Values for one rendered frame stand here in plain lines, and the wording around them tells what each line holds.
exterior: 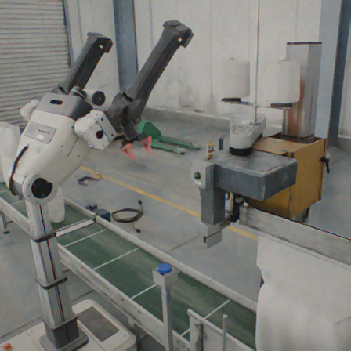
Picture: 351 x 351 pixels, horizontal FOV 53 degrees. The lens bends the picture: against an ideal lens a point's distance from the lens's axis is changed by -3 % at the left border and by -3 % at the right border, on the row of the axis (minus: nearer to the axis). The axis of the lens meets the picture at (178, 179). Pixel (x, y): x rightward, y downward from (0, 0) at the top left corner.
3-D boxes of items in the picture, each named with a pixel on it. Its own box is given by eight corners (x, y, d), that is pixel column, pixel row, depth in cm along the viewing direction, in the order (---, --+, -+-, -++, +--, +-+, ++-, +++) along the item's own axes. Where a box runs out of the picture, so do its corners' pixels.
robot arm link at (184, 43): (170, 17, 144) (191, 31, 142) (175, 21, 149) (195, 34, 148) (118, 105, 158) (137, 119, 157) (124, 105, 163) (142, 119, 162)
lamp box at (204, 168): (190, 184, 140) (190, 162, 137) (198, 181, 143) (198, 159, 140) (205, 189, 135) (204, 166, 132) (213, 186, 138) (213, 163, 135)
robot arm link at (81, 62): (88, 23, 186) (102, 30, 182) (102, 35, 198) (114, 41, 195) (47, 97, 190) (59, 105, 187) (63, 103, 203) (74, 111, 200)
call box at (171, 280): (152, 280, 158) (151, 269, 156) (166, 273, 163) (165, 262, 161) (164, 288, 152) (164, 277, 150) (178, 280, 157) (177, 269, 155)
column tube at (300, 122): (263, 349, 213) (285, 44, 153) (274, 338, 221) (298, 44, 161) (280, 360, 205) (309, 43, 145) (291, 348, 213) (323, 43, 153)
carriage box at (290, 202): (240, 207, 170) (243, 142, 159) (279, 186, 191) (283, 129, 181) (287, 222, 153) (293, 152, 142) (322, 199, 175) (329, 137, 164)
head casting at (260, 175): (199, 221, 149) (198, 151, 139) (236, 202, 165) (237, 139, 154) (260, 246, 128) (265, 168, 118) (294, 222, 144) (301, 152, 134)
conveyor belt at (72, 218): (-27, 181, 435) (-28, 174, 432) (5, 173, 461) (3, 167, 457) (50, 245, 284) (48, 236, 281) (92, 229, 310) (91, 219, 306)
